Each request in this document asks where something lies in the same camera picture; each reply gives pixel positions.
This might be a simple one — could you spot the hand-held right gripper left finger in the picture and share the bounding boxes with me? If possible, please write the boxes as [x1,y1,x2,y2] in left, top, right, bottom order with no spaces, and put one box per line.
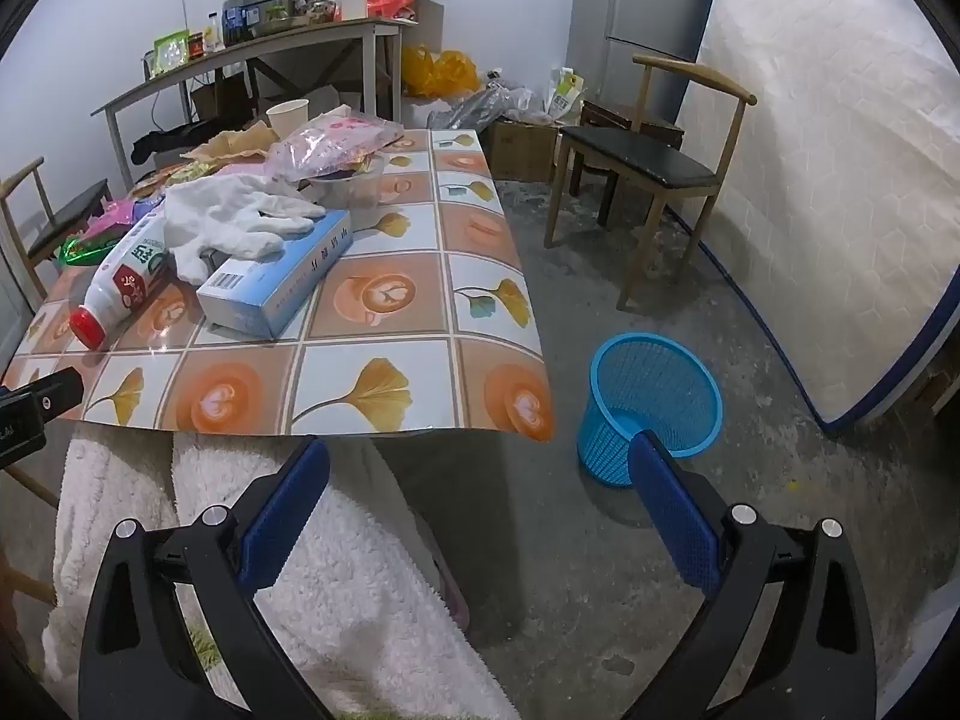
[79,435,376,720]

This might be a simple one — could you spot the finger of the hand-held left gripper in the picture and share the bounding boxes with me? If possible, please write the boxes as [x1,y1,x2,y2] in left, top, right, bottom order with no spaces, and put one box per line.
[0,366,86,422]

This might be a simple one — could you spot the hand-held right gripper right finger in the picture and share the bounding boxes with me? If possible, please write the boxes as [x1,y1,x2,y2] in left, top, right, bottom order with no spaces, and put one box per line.
[622,431,878,720]

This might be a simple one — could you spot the blue plastic mesh basket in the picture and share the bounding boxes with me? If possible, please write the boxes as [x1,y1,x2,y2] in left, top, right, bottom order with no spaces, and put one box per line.
[576,331,724,489]

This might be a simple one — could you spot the green foil snack packet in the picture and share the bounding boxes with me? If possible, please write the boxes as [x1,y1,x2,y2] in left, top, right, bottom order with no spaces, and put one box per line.
[60,232,121,272]

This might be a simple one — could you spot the pink snack packet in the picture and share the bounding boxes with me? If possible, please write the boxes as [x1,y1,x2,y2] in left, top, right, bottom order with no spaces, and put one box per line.
[86,195,163,241]

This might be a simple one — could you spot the light blue cardboard box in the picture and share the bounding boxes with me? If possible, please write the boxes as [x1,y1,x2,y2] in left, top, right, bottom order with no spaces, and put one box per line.
[195,208,353,340]

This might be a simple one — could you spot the clear plastic container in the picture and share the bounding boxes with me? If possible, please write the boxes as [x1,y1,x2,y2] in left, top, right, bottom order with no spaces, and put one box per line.
[304,154,388,233]

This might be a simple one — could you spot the pink printed plastic bag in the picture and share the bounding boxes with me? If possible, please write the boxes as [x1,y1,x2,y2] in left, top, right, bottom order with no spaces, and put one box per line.
[266,116,406,185]

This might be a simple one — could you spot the white red-capped milk bottle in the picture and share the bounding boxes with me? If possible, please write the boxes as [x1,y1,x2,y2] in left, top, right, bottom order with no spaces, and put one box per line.
[69,214,175,351]

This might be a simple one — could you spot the wooden chair with dark seat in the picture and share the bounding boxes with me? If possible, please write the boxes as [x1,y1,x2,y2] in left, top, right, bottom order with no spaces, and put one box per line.
[0,157,113,302]

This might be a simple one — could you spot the white cotton glove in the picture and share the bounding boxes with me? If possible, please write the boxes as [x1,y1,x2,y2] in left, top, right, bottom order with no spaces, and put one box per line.
[163,174,326,242]
[171,229,287,287]

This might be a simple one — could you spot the yellow snack packet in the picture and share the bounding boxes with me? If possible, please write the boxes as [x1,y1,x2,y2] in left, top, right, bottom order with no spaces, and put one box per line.
[131,161,197,200]

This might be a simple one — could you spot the black cloth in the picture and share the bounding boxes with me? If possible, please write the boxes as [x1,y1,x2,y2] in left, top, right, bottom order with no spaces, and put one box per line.
[131,126,208,164]

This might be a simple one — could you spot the brown paper bag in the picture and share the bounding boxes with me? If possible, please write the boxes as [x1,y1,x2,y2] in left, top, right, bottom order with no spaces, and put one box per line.
[184,124,280,166]

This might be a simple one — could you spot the green packet with clear window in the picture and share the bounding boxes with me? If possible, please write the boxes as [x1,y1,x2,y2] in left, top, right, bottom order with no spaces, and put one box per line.
[150,30,193,77]

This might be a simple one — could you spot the wooden chair with black seat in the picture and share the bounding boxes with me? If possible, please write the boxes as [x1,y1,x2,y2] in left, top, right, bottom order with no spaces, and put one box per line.
[544,54,758,313]

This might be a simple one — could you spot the white paper cup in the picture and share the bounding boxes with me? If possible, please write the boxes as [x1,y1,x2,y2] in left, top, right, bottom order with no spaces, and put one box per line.
[266,99,311,139]

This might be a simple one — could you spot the white quilted mattress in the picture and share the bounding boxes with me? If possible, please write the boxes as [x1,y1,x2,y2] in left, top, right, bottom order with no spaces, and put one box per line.
[675,0,960,433]

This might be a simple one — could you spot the dark wooden stool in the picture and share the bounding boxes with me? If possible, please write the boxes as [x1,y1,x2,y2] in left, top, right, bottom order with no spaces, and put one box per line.
[579,99,686,197]

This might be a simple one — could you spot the blue-labelled bottles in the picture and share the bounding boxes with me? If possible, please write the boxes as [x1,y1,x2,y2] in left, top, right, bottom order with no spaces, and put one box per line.
[222,4,263,43]

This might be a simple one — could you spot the white green paper bag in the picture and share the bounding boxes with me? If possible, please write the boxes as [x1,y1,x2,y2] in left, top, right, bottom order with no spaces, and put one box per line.
[547,67,587,125]

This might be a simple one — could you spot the long grey side table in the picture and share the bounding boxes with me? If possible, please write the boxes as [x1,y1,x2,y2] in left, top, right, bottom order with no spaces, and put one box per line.
[90,15,421,190]

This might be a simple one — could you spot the round metal tin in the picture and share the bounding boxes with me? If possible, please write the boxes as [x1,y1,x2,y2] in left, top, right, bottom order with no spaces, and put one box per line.
[251,0,302,35]

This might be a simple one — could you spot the crumpled clear plastic bag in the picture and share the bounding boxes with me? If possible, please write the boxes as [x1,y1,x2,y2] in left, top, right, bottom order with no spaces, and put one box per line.
[427,84,536,133]

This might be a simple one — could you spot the yellow plastic bag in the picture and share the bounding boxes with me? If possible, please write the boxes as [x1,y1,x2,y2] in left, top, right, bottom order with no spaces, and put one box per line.
[401,45,437,97]
[435,51,481,95]

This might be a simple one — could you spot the grey cabinet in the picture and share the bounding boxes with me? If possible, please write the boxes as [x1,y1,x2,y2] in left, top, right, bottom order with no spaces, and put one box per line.
[566,0,728,65]

